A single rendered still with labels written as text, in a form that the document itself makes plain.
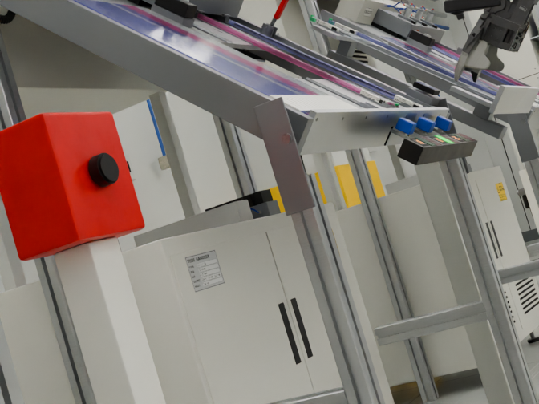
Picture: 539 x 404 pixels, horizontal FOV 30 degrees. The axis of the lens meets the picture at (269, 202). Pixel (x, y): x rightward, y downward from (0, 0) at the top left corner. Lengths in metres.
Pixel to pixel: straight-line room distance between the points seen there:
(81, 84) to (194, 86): 0.62
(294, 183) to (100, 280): 0.38
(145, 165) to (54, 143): 3.45
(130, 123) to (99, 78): 2.42
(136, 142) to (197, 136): 0.54
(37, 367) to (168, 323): 0.30
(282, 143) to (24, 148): 0.42
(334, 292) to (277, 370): 0.42
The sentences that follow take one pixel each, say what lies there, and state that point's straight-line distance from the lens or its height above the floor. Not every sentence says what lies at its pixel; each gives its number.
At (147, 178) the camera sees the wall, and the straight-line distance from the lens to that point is 4.64.
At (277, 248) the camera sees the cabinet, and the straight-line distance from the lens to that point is 1.98.
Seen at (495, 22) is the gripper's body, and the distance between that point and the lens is 2.01.
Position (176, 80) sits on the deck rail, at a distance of 1.63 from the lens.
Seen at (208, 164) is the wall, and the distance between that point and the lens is 5.11.
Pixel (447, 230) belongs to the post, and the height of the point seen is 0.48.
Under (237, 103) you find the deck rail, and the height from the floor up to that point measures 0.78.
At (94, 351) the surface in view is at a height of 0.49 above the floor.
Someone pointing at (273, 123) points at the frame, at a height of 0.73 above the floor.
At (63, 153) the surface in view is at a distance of 1.22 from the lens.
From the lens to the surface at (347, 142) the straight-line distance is 1.70.
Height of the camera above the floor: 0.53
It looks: 3 degrees up
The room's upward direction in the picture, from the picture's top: 17 degrees counter-clockwise
